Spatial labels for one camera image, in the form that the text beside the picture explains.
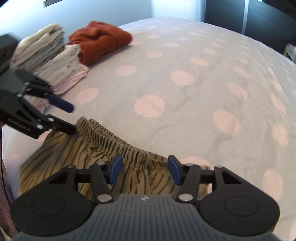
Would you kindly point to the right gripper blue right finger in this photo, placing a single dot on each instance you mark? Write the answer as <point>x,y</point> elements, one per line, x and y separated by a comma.
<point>176,170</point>

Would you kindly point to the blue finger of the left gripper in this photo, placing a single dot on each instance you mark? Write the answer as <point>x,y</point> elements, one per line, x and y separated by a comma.
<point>62,126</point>
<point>60,103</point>

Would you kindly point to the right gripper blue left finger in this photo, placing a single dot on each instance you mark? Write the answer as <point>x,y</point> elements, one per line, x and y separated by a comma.
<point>114,168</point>

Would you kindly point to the stack of folded clothes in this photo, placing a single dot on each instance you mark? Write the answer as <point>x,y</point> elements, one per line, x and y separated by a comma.
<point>45,55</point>

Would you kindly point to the rust red folded garment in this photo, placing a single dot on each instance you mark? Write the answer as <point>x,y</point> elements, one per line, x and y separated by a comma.
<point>98,39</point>

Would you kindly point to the grey pink-dotted bed cover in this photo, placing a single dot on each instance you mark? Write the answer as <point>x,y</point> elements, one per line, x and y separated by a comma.
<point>205,94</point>

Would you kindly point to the white nightstand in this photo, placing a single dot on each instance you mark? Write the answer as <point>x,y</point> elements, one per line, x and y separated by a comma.
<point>290,51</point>

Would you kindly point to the black sliding wardrobe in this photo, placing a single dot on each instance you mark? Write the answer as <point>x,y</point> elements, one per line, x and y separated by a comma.
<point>270,22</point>

